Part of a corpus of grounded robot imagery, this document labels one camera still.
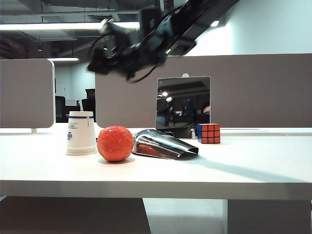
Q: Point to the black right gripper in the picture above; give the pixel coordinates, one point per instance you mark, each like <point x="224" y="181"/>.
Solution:
<point x="126" y="44"/>

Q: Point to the white blue-striped paper cup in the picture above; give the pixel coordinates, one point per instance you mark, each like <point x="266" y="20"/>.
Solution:
<point x="80" y="131"/>

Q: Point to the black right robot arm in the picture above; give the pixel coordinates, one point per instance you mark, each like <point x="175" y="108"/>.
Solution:
<point x="190" y="14"/>

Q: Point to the long ceiling light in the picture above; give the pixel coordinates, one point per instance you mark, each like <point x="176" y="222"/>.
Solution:
<point x="63" y="59"/>
<point x="61" y="26"/>

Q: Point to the black office chair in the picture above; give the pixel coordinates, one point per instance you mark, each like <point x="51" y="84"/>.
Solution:
<point x="89" y="104"/>

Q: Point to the orange textured ball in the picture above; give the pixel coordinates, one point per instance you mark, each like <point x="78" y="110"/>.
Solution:
<point x="114" y="143"/>

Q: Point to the plain brown divider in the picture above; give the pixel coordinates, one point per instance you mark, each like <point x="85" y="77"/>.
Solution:
<point x="24" y="92"/>

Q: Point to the frameless standing mirror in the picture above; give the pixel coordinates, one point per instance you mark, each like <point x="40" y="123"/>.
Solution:
<point x="182" y="102"/>

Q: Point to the shiny metal scoop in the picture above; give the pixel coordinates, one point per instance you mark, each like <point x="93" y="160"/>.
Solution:
<point x="158" y="143"/>

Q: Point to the colourful Rubik's cube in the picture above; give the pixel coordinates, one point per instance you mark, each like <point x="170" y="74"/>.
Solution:
<point x="209" y="134"/>

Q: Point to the brown divider with hook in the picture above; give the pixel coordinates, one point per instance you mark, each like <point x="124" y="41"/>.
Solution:
<point x="256" y="90"/>

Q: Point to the grey table leg panel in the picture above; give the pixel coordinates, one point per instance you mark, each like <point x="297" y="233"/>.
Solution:
<point x="268" y="217"/>
<point x="73" y="217"/>

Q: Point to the white adhesive wall hook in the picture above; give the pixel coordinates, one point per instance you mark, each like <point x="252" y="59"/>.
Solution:
<point x="185" y="74"/>

